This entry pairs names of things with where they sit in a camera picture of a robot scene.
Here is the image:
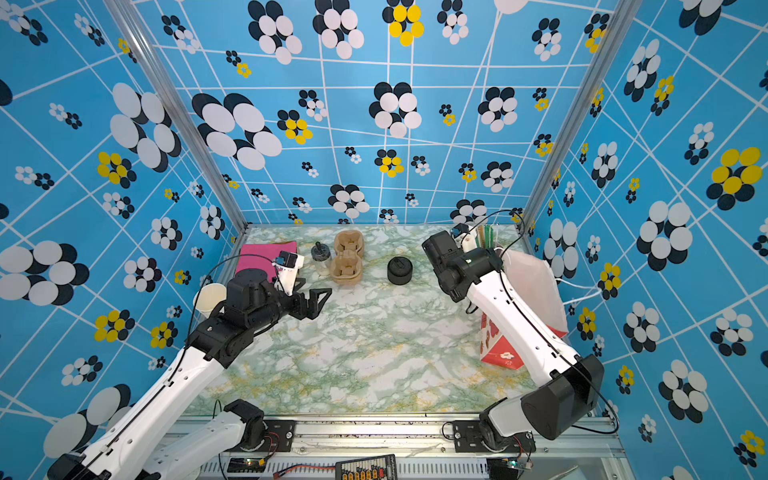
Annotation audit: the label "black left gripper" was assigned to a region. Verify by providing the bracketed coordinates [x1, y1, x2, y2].
[249, 275, 333, 333]

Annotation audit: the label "white red paper gift bag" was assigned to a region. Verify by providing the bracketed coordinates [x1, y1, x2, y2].
[480, 249, 567, 370]

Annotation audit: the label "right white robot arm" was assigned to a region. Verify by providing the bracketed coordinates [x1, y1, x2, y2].
[422, 231, 604, 452]

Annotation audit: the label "green and white straws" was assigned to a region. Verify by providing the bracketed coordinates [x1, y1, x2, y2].
[474, 224, 497, 250]

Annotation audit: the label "glass sugar jar black lid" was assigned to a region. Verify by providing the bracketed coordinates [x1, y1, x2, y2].
[310, 241, 333, 274]

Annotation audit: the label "pink paper napkin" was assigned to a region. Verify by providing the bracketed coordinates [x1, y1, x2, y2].
[235, 241, 297, 280]

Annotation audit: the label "stack of white paper cups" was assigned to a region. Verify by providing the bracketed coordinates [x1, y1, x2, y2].
[193, 283, 227, 318]

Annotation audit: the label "black battery charger device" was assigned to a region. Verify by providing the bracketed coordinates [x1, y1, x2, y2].
[334, 454, 398, 480]

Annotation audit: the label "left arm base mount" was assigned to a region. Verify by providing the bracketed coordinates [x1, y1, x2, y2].
[226, 418, 297, 453]

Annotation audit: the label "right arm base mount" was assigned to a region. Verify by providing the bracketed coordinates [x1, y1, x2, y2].
[441, 420, 537, 455]

